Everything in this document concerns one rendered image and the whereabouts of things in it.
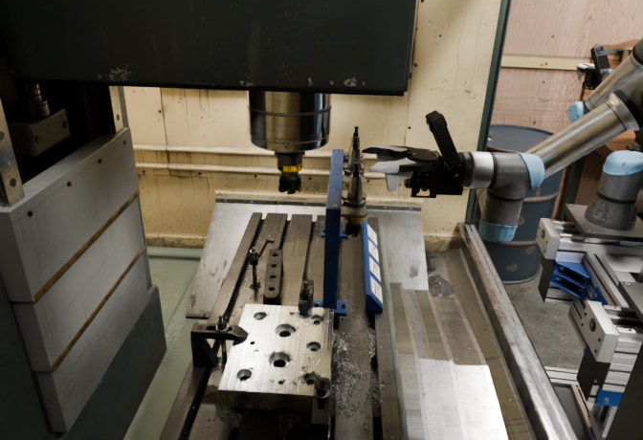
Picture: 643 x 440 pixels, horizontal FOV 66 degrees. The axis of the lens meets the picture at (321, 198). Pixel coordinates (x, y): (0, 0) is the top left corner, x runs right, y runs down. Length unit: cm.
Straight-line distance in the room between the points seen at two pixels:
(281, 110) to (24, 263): 51
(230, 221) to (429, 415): 114
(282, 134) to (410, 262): 120
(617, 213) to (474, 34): 79
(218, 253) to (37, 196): 114
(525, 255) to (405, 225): 137
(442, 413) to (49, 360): 93
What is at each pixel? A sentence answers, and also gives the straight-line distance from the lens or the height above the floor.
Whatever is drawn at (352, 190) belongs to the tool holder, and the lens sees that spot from 129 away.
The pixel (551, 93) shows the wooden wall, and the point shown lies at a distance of 384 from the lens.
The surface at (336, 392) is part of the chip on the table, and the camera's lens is 121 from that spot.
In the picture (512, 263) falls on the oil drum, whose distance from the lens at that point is 331.
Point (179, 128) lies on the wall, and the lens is 212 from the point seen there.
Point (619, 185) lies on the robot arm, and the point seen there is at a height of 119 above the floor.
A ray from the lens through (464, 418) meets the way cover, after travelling 145.
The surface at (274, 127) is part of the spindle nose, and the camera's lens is 88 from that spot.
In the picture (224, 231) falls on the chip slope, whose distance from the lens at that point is 209.
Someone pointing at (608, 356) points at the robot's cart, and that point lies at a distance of 147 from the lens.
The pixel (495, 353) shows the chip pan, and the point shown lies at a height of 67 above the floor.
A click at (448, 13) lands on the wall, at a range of 195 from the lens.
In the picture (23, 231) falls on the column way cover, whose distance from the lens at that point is 96.
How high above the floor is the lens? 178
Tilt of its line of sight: 25 degrees down
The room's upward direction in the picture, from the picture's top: 1 degrees clockwise
